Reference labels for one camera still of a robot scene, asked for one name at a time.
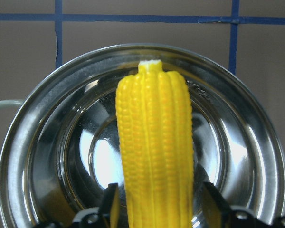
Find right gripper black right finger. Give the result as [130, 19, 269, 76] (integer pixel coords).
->
[202, 182, 231, 228]

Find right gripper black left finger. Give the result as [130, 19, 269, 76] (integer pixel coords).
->
[98, 183, 120, 228]

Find yellow corn cob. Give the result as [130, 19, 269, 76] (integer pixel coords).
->
[115, 60, 194, 228]

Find pale green steel pot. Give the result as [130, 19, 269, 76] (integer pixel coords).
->
[0, 44, 285, 228]

